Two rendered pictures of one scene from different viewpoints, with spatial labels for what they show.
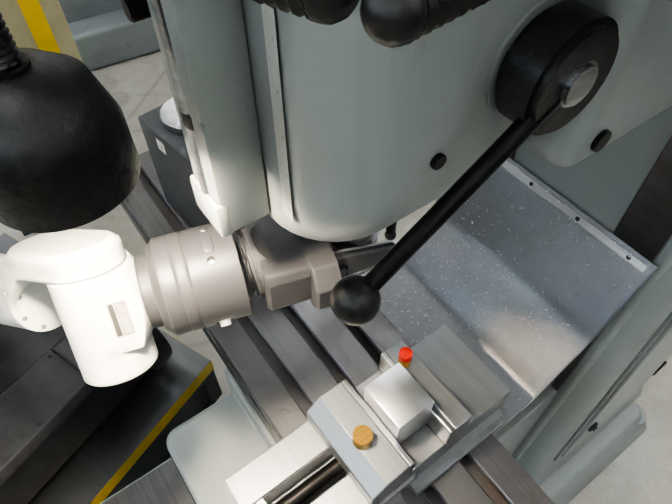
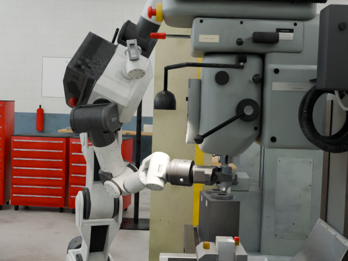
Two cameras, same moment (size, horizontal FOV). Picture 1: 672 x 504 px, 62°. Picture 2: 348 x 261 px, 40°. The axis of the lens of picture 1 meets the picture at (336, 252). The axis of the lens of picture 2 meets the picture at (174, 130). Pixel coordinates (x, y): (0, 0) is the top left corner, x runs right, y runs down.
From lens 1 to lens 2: 1.30 m
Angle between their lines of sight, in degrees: 57
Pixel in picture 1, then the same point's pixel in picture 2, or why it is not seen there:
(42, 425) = not seen: outside the picture
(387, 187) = (213, 125)
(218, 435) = not seen: outside the picture
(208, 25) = (193, 97)
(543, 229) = (326, 243)
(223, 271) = (186, 163)
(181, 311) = (173, 169)
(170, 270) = (175, 160)
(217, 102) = (192, 110)
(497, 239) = (313, 254)
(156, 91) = not seen: outside the picture
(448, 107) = (226, 112)
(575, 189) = (336, 223)
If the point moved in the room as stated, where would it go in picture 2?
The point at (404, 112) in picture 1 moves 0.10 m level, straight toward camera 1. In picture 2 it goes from (215, 108) to (193, 107)
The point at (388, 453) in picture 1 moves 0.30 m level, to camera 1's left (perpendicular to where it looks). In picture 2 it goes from (211, 251) to (136, 232)
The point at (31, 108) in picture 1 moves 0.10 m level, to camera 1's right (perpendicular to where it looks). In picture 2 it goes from (165, 92) to (191, 92)
